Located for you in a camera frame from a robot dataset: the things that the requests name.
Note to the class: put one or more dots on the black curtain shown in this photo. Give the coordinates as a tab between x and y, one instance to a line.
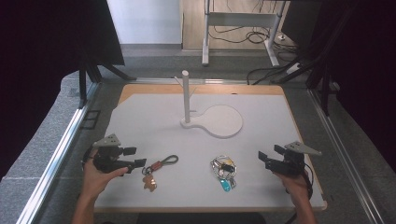
40	62
364	77

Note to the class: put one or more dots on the white key holder stand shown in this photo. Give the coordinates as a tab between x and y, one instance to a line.
218	123

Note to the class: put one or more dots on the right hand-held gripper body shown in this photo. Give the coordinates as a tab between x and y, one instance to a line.
288	163

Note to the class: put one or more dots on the white power strip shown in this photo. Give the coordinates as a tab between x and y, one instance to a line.
293	68

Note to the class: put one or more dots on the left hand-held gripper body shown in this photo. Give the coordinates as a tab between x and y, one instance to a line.
107	155

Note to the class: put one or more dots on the aluminium rail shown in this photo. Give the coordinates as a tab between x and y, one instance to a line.
345	152
53	161
186	81

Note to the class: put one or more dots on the person's left hand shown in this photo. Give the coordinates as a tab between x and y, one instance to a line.
95	180

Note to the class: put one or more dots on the white table mat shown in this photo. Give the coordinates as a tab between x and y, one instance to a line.
186	186

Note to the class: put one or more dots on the black metal stand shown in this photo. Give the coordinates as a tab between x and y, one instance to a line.
93	74
320	81

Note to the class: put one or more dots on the person's right hand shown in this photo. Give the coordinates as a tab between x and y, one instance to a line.
294	186

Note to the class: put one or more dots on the key bunch with teal tag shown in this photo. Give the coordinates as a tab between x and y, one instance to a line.
224	172

